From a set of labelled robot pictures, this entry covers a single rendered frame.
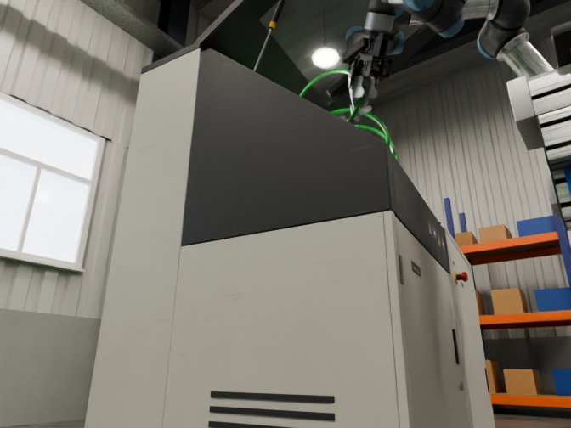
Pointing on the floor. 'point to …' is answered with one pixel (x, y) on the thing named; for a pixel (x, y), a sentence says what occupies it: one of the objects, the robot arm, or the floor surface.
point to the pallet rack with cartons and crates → (554, 229)
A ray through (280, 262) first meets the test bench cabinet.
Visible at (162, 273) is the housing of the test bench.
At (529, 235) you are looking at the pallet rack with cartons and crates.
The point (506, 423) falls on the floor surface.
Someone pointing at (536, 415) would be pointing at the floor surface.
